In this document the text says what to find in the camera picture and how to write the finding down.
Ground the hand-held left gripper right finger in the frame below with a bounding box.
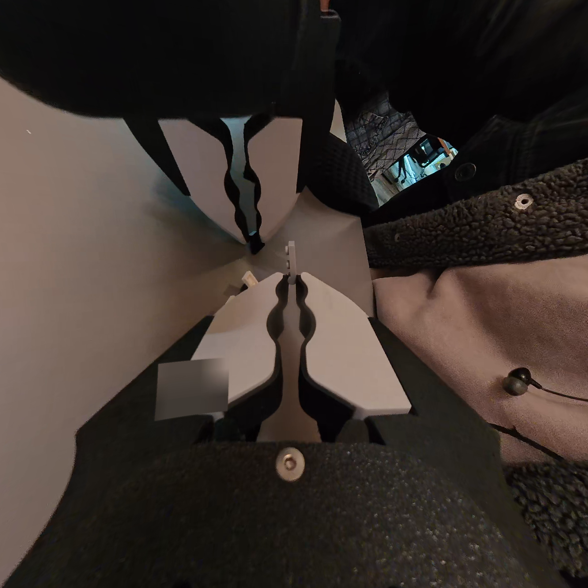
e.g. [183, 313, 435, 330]
[299, 272, 412, 416]

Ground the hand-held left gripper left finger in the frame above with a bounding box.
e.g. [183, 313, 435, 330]
[192, 272, 285, 407]

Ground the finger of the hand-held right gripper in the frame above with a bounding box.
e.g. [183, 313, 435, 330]
[243, 116, 303, 243]
[158, 119, 247, 244]

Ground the blue plaid shirt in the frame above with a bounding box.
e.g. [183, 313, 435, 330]
[345, 94, 430, 159]

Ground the beige sweatshirt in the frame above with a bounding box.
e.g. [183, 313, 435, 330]
[371, 253, 588, 465]

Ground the black wired earphone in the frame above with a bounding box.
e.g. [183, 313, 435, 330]
[502, 367, 588, 402]

